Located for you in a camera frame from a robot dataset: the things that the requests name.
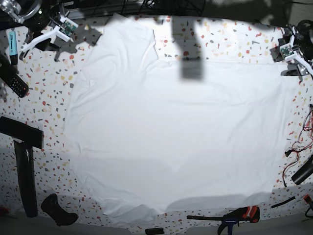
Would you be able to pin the black game controller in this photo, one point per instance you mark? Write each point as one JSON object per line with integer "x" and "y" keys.
{"x": 61, "y": 217}

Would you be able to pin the small black box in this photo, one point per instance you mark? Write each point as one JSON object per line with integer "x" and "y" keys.
{"x": 154, "y": 231}

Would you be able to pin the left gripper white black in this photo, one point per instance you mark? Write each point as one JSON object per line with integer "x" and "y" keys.
{"x": 296, "y": 44}

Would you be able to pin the blue highlighter pen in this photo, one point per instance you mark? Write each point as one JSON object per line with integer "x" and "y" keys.
{"x": 13, "y": 51}

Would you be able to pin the white T-shirt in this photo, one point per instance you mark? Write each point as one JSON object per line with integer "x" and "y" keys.
{"x": 151, "y": 137}

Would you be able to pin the black and red bar clamp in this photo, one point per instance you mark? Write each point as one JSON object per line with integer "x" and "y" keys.
{"x": 251, "y": 215}

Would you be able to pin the terrazzo pattern tablecloth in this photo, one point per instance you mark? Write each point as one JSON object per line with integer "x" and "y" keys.
{"x": 51, "y": 82}

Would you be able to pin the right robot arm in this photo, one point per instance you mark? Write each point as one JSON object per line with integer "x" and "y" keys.
{"x": 44, "y": 20}

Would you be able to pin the black remote control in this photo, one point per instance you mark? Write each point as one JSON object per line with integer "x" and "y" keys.
{"x": 8, "y": 74}

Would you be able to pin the small red black connector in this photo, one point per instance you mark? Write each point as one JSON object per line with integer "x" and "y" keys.
{"x": 307, "y": 199}

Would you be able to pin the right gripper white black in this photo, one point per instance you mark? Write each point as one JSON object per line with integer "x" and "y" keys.
{"x": 63, "y": 29}

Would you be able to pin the black cylinder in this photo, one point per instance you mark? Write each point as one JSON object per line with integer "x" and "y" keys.
{"x": 304, "y": 172}

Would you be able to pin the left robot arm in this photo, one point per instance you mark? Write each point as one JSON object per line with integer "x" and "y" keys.
{"x": 292, "y": 69}

